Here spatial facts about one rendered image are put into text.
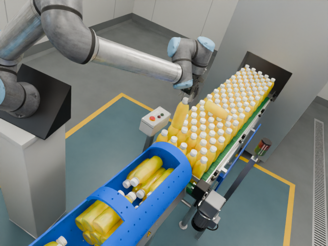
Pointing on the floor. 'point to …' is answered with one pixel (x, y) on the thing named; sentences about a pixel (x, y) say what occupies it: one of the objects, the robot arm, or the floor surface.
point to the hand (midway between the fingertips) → (185, 100)
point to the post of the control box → (148, 142)
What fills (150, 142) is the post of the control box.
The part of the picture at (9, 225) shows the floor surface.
